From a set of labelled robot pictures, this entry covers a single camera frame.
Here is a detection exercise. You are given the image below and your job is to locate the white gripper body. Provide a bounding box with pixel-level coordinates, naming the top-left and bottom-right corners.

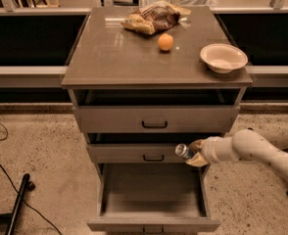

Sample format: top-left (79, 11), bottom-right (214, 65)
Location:
top-left (202, 137), bottom-right (232, 164)

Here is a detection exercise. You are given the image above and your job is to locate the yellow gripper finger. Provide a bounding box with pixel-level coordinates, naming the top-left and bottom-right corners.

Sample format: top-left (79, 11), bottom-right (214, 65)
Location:
top-left (186, 153), bottom-right (209, 167)
top-left (189, 139), bottom-right (204, 152)

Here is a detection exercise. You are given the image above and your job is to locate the redbull can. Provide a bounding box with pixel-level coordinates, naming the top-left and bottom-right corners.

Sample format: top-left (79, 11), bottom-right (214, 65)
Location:
top-left (175, 144), bottom-right (196, 160)

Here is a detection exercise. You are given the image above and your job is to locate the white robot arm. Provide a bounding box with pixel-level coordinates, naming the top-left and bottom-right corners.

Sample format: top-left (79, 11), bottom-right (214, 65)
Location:
top-left (187, 129), bottom-right (288, 182)

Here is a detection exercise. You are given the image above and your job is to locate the grey top drawer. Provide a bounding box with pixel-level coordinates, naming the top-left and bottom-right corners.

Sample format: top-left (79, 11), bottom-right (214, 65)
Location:
top-left (73, 106), bottom-right (239, 133)

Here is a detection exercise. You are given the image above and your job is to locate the grey middle drawer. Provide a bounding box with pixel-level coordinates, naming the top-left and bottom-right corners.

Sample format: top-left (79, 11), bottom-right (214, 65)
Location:
top-left (87, 144), bottom-right (183, 164)

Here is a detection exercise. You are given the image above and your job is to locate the grey open bottom drawer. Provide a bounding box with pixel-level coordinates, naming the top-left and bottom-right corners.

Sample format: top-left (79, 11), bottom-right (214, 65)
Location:
top-left (87, 163), bottom-right (219, 235)

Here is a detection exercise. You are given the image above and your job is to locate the grey drawer cabinet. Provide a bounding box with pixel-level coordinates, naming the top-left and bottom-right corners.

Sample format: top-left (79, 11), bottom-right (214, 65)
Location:
top-left (61, 6), bottom-right (253, 168)

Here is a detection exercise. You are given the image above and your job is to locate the white bowl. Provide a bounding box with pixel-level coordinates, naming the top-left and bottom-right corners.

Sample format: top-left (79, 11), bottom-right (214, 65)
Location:
top-left (200, 43), bottom-right (248, 73)

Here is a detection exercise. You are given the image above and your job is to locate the orange fruit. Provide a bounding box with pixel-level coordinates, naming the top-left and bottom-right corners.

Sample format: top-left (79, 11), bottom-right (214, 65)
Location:
top-left (158, 33), bottom-right (174, 51)

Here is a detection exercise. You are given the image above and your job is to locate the brown chip bag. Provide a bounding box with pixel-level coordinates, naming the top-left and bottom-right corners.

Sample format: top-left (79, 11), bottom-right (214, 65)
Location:
top-left (120, 0), bottom-right (191, 35)

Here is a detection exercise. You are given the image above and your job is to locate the black stand leg left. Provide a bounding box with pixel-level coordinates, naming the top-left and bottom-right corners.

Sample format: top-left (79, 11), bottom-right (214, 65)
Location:
top-left (5, 173), bottom-right (33, 235)

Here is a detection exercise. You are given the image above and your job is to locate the black floor cable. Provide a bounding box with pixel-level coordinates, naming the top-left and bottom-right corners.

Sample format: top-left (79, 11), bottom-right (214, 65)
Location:
top-left (0, 115), bottom-right (64, 235)

